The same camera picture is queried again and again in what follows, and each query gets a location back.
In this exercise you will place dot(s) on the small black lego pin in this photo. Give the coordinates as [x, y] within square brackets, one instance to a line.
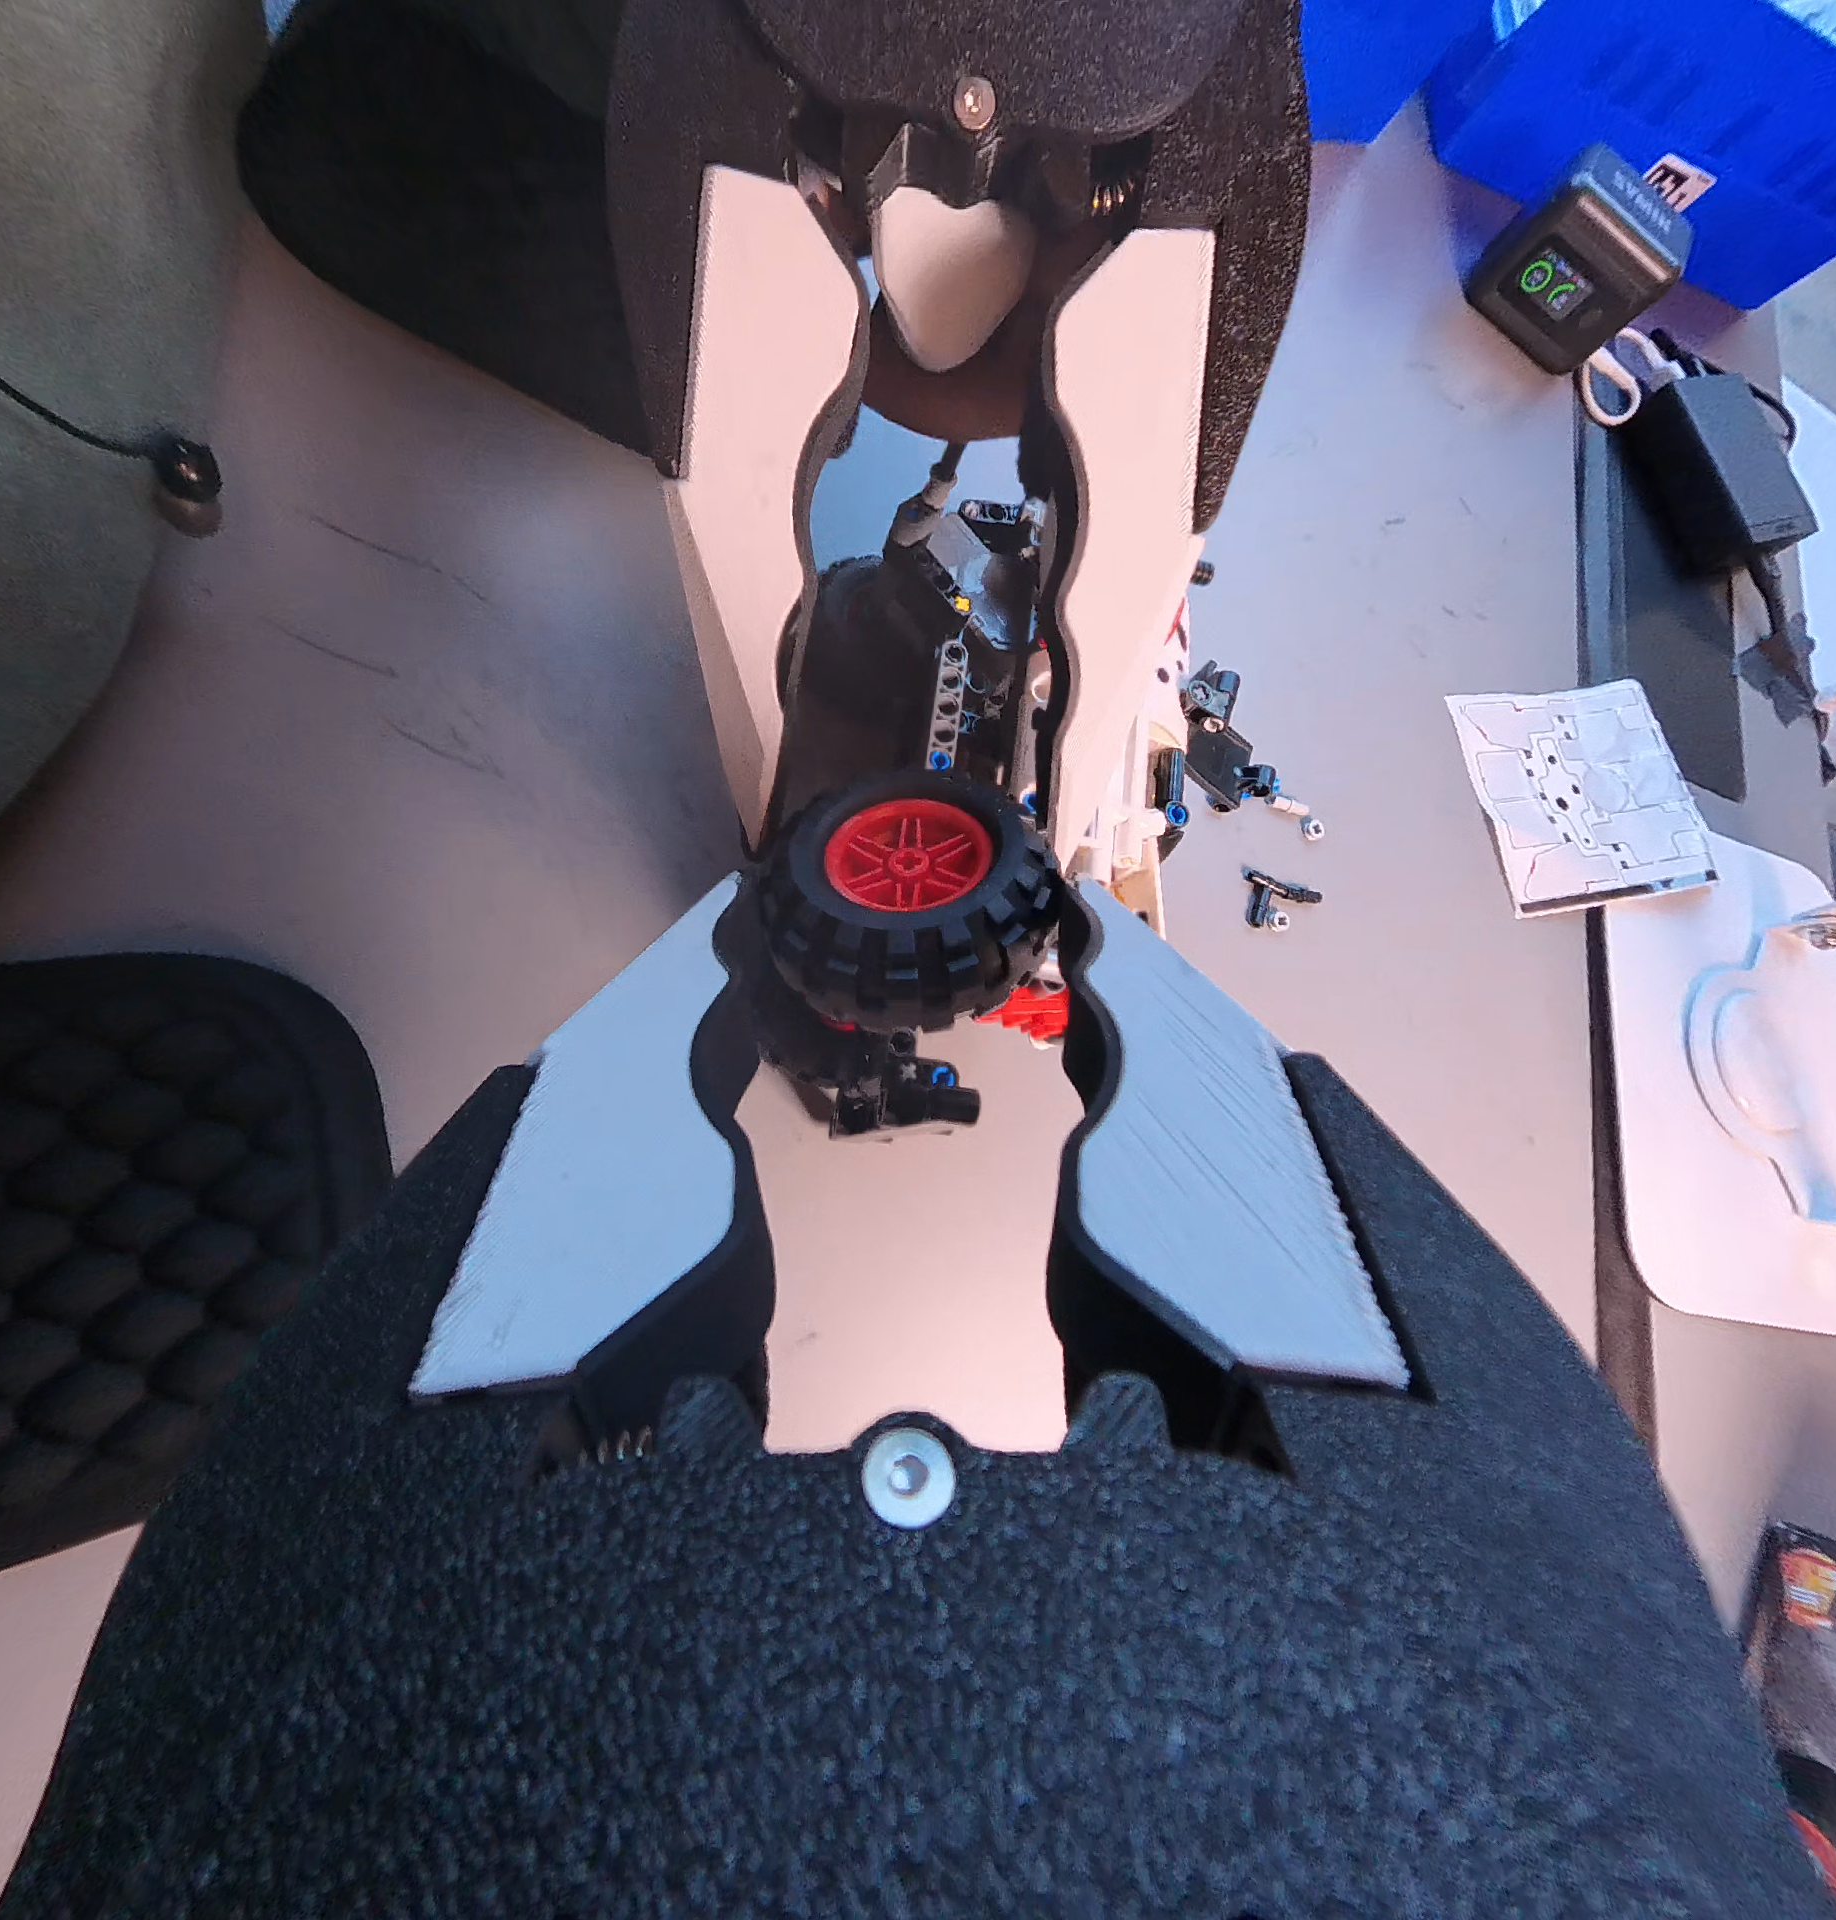
[1279, 895]

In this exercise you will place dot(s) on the white plastic stand base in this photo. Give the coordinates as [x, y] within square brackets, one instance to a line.
[1729, 1111]

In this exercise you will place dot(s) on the small black device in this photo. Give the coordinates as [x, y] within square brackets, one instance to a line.
[1580, 264]

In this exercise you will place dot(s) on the black lego wheel red hub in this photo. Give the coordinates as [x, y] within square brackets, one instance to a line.
[904, 870]

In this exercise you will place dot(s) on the white lego truck model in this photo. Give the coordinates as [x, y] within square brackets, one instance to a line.
[981, 600]

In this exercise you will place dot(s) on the black power adapter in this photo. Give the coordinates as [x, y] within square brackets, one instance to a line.
[1724, 466]

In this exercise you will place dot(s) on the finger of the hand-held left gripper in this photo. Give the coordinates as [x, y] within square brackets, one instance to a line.
[1136, 480]
[744, 391]

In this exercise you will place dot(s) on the lego set box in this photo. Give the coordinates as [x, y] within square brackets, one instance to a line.
[1820, 1651]

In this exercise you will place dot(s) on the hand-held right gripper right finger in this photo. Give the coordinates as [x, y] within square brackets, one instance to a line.
[1235, 1216]

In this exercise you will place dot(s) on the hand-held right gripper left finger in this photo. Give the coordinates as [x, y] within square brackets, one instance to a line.
[590, 1216]

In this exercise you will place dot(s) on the white printed sticker sheet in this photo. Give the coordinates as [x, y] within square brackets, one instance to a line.
[1580, 795]

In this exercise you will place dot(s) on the small white lego piece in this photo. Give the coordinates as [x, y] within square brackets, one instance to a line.
[1304, 820]

